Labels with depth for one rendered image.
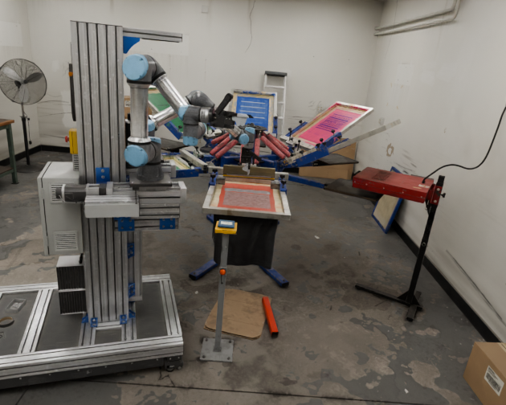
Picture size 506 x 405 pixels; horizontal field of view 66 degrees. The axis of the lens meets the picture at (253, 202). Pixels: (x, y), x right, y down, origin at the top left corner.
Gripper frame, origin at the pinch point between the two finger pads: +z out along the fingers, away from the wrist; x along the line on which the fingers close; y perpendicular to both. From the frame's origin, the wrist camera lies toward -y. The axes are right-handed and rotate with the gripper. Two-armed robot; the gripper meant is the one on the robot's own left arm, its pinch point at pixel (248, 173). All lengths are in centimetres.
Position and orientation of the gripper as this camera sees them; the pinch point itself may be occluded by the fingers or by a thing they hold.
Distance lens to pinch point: 309.9
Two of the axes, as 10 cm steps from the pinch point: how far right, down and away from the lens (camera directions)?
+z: -0.9, 9.4, 3.4
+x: 0.0, 3.4, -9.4
